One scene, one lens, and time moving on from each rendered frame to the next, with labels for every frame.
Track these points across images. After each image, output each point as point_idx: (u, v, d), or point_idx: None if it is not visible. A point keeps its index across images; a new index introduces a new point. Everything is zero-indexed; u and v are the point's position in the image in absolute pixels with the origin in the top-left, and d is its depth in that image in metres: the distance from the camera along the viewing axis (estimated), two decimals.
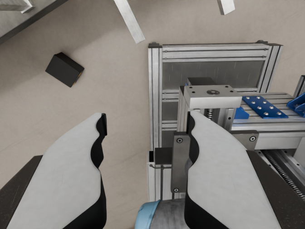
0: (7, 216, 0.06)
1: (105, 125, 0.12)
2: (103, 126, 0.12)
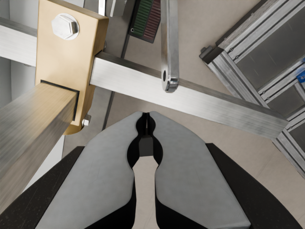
0: (47, 199, 0.06)
1: (144, 125, 0.12)
2: (143, 126, 0.12)
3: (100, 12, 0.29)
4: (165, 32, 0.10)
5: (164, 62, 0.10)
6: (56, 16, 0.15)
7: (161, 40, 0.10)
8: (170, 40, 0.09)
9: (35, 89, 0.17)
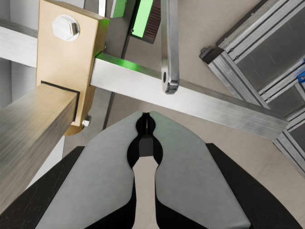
0: (47, 199, 0.06)
1: (144, 125, 0.12)
2: (143, 126, 0.12)
3: (101, 12, 0.30)
4: (165, 34, 0.10)
5: (164, 64, 0.10)
6: (56, 17, 0.15)
7: (162, 42, 0.10)
8: (170, 42, 0.09)
9: (35, 90, 0.17)
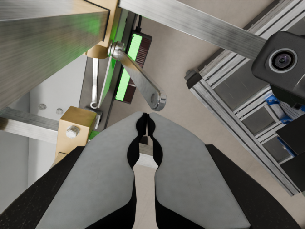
0: (47, 199, 0.06)
1: (144, 125, 0.12)
2: (143, 126, 0.12)
3: (94, 87, 0.44)
4: (145, 82, 0.13)
5: (150, 92, 0.12)
6: (68, 126, 0.30)
7: (142, 91, 0.14)
8: (150, 80, 0.13)
9: (56, 160, 0.32)
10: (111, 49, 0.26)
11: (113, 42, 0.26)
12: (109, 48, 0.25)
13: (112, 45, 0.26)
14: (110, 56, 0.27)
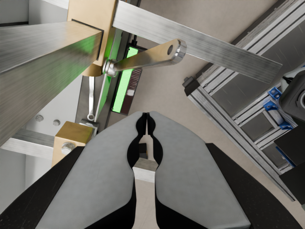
0: (47, 199, 0.06)
1: (144, 125, 0.12)
2: (143, 126, 0.12)
3: (91, 100, 0.44)
4: (155, 51, 0.12)
5: (165, 49, 0.11)
6: (63, 143, 0.30)
7: (152, 60, 0.12)
8: (162, 43, 0.12)
9: None
10: (106, 65, 0.25)
11: (108, 59, 0.26)
12: (104, 64, 0.25)
13: (107, 62, 0.26)
14: (105, 72, 0.26)
